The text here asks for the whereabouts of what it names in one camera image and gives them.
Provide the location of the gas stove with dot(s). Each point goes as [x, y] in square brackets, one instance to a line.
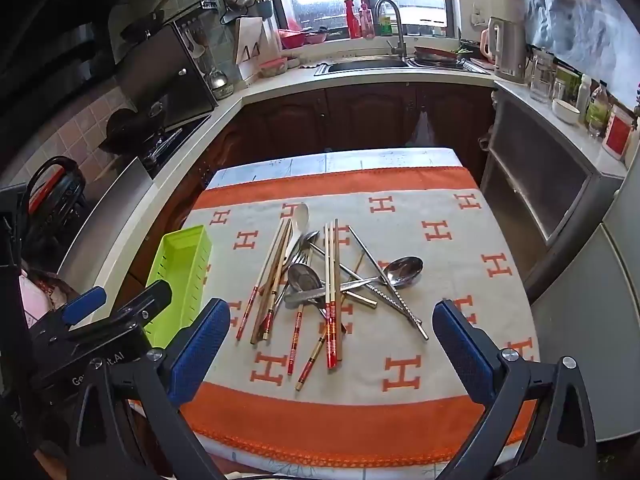
[170, 152]

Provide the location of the green plastic utensil tray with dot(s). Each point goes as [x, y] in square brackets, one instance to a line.
[180, 270]

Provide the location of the black frying pan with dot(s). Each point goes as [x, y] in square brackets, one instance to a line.
[145, 24]

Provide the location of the small steel teapot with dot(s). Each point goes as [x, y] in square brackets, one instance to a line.
[218, 82]

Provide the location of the grey refrigerator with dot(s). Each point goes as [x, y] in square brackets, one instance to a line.
[595, 335]

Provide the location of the black glass stove guard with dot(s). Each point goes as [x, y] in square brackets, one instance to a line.
[165, 75]

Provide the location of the wall poster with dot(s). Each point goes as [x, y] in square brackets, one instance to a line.
[575, 15]

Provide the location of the pink bag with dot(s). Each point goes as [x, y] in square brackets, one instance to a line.
[32, 305]

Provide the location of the red label packet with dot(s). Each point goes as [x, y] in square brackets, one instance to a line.
[618, 132]

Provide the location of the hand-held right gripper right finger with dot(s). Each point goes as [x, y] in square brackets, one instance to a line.
[462, 347]

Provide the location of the brown wooden chopstick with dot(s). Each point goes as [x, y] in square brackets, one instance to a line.
[256, 334]
[268, 322]

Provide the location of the steel chopstick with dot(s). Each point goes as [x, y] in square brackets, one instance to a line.
[395, 292]
[361, 293]

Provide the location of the dark red bowl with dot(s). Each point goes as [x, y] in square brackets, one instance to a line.
[316, 37]

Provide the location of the hanging utensil holder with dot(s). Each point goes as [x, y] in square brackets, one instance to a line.
[265, 8]

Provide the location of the steel electric kettle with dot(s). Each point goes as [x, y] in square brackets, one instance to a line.
[510, 50]

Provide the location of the stainless steel sheet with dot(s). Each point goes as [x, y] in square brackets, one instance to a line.
[110, 220]

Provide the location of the clear bottle green label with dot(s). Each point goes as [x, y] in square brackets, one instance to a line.
[598, 112]

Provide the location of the steel cabinet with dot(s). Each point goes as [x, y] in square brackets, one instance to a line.
[540, 175]

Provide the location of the white ceramic spoon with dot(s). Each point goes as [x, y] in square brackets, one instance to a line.
[301, 216]

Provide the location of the large steel spoon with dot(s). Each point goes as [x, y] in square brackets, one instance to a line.
[405, 271]

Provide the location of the steel sink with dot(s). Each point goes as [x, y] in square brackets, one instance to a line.
[365, 66]

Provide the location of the stack of dishes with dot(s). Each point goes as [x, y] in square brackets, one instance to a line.
[440, 55]

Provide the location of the red basin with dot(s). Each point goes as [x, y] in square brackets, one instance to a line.
[295, 38]

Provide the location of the black range hood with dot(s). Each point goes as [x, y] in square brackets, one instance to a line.
[75, 35]

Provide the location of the black wok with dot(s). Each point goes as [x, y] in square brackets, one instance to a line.
[122, 130]

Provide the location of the red printed plastic bag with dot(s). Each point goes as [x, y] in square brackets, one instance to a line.
[47, 287]

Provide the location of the orange white printed blanket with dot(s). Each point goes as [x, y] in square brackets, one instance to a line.
[450, 260]

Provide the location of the pink bottle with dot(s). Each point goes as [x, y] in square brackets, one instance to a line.
[367, 20]

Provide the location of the white cutting board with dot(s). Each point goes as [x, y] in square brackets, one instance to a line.
[257, 35]

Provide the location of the white kitchen countertop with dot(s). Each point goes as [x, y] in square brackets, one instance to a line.
[280, 85]

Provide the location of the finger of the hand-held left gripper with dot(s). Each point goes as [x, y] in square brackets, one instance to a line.
[142, 302]
[84, 305]

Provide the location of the white bottle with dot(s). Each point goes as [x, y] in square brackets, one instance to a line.
[583, 97]

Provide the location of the food container pink lid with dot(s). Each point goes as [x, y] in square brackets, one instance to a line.
[273, 66]

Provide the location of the hanging plastic bag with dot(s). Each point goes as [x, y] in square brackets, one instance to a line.
[421, 132]

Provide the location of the red striped wooden chopstick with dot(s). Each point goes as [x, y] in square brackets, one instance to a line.
[310, 367]
[296, 340]
[328, 320]
[250, 311]

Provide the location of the brown wooden kitchen cabinets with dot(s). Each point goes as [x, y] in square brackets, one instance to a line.
[360, 115]

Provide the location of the green dish soap bottle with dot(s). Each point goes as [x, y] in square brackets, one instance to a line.
[385, 24]

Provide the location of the white bowl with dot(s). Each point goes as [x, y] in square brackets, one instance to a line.
[566, 111]

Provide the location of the red spray bottle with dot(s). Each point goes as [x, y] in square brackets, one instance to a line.
[353, 20]

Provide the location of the steel fork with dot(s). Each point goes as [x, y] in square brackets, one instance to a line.
[299, 260]

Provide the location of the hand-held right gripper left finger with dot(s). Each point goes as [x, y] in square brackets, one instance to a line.
[200, 347]

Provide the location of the steel faucet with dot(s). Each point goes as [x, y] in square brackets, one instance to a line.
[400, 35]

